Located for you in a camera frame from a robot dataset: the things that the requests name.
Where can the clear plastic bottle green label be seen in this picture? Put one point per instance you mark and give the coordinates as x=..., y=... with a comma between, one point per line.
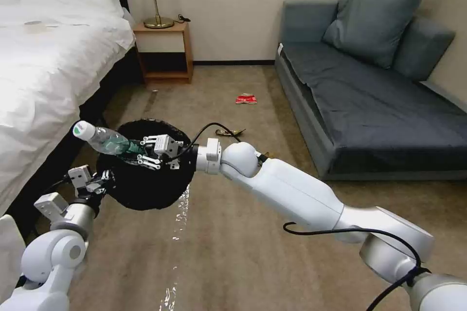
x=105, y=139

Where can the red crumpled wrapper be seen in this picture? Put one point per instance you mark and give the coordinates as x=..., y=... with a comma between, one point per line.
x=246, y=99

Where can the small grey-blue cushion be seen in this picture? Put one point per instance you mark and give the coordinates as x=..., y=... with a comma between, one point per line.
x=427, y=52

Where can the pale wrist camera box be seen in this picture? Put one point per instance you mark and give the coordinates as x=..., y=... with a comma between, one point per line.
x=80, y=175
x=166, y=145

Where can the brown banana peel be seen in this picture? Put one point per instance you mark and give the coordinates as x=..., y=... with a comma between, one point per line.
x=230, y=132

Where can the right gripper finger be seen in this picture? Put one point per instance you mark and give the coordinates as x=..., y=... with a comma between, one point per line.
x=147, y=161
x=147, y=140

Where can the white bed duvet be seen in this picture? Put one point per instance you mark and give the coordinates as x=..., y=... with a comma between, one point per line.
x=47, y=81

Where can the large grey-blue cushion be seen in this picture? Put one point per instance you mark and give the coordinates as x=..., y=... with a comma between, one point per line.
x=372, y=23

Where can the wooden nightstand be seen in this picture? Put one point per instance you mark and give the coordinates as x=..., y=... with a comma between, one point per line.
x=162, y=39

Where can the black round trash bin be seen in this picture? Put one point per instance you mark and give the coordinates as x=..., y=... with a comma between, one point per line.
x=153, y=190

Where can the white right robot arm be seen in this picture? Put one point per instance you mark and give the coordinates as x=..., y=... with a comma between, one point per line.
x=292, y=187

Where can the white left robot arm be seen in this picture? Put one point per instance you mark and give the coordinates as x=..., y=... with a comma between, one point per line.
x=54, y=252

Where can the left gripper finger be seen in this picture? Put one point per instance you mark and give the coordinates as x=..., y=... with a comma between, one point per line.
x=102, y=175
x=99, y=189

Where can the dark bed frame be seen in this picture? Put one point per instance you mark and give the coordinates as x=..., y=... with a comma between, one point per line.
x=109, y=85

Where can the grey-blue sofa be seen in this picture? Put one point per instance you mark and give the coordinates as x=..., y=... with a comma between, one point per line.
x=365, y=118

